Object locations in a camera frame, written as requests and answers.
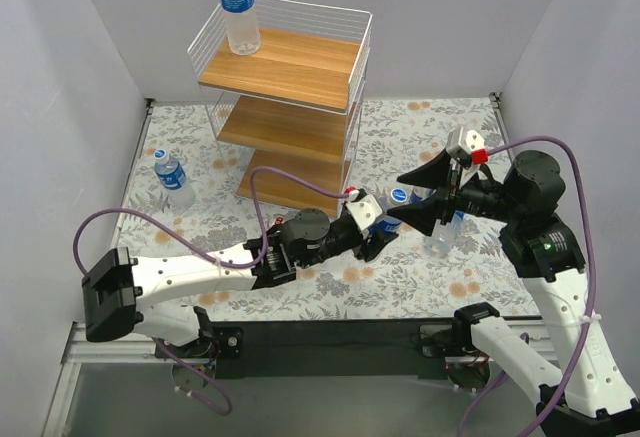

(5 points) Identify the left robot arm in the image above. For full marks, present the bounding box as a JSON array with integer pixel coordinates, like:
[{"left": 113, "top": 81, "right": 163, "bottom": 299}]
[{"left": 82, "top": 204, "right": 398, "bottom": 357}]

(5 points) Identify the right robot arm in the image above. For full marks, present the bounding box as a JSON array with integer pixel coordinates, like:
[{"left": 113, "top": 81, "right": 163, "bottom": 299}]
[{"left": 389, "top": 150, "right": 639, "bottom": 436}]

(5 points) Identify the right Red Bull can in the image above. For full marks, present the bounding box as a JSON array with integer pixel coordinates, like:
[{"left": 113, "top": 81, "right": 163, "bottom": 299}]
[{"left": 409, "top": 186, "right": 434, "bottom": 204}]

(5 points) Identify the lying Pocari Sweat bottle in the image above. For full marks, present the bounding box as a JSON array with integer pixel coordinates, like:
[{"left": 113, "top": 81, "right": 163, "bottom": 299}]
[{"left": 425, "top": 211, "right": 464, "bottom": 258}]

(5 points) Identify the floral tablecloth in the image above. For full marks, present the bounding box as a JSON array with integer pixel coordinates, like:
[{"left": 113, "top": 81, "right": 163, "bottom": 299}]
[{"left": 119, "top": 98, "right": 538, "bottom": 321}]

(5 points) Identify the small Pocari Sweat bottle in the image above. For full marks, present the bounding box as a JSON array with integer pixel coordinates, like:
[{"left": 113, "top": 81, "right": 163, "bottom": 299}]
[{"left": 154, "top": 149, "right": 196, "bottom": 208}]

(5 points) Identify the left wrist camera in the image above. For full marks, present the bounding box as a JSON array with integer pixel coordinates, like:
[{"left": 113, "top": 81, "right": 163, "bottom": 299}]
[{"left": 343, "top": 187, "right": 384, "bottom": 235}]

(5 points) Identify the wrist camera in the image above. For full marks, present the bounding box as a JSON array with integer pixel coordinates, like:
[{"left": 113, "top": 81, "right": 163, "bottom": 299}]
[
  {"left": 445, "top": 126, "right": 489, "bottom": 187},
  {"left": 343, "top": 187, "right": 384, "bottom": 235}
]

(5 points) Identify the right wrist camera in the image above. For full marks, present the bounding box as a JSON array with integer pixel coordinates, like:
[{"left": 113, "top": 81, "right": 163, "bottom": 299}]
[{"left": 445, "top": 126, "right": 489, "bottom": 187}]

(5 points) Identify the white wire wooden shelf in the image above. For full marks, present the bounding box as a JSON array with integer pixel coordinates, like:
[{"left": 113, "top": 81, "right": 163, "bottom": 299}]
[{"left": 187, "top": 0, "right": 372, "bottom": 217}]

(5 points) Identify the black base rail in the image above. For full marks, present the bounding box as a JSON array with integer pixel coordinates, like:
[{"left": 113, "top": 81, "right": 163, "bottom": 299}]
[{"left": 154, "top": 319, "right": 516, "bottom": 381}]

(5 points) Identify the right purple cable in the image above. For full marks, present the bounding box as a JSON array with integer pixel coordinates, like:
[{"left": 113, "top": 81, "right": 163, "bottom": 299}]
[{"left": 457, "top": 135, "right": 599, "bottom": 437}]

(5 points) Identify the purple cable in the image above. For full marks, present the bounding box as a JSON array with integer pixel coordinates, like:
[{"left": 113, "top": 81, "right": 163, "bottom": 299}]
[
  {"left": 457, "top": 135, "right": 599, "bottom": 437},
  {"left": 72, "top": 166, "right": 359, "bottom": 416}
]

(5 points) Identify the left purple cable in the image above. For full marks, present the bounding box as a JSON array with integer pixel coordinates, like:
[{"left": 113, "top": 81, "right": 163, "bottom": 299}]
[{"left": 72, "top": 166, "right": 359, "bottom": 416}]

